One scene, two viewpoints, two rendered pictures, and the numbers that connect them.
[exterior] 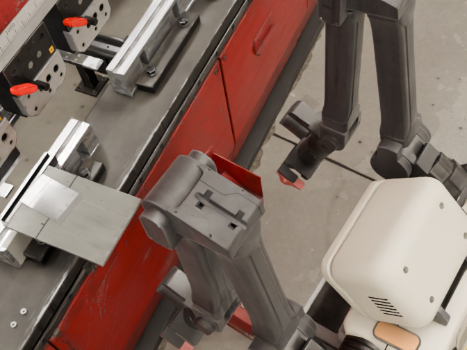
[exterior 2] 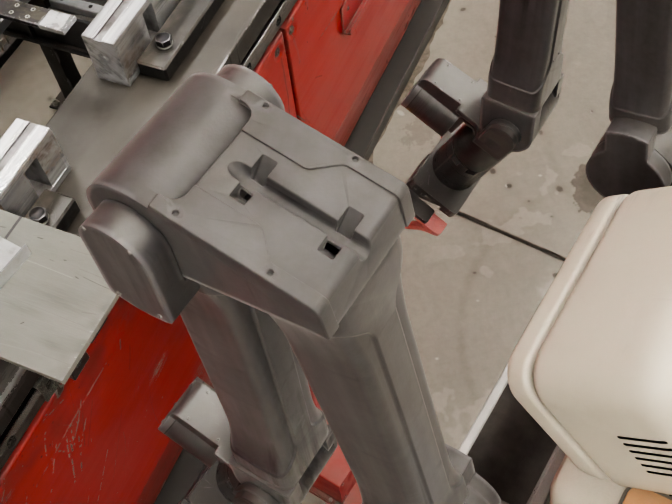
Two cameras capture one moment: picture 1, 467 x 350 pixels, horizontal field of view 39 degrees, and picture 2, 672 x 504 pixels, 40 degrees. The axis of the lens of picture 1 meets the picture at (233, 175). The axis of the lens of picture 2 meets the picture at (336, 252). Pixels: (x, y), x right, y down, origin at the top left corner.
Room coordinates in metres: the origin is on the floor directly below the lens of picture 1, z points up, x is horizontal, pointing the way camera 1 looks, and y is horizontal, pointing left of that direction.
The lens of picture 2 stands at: (0.15, 0.03, 1.93)
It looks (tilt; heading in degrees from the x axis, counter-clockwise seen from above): 57 degrees down; 356
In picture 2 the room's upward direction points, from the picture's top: 8 degrees counter-clockwise
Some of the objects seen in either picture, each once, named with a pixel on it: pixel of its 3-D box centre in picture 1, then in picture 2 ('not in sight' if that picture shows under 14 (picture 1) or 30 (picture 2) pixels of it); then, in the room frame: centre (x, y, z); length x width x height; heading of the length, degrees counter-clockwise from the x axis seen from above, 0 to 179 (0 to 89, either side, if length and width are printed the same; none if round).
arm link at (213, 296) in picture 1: (202, 260); (251, 357); (0.43, 0.07, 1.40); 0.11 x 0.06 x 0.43; 137
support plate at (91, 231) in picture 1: (74, 213); (13, 285); (0.81, 0.38, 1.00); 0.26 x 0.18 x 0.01; 56
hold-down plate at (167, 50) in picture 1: (169, 51); (196, 9); (1.36, 0.11, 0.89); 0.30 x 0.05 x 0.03; 146
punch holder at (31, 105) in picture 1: (23, 67); not in sight; (1.04, 0.40, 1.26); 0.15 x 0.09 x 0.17; 146
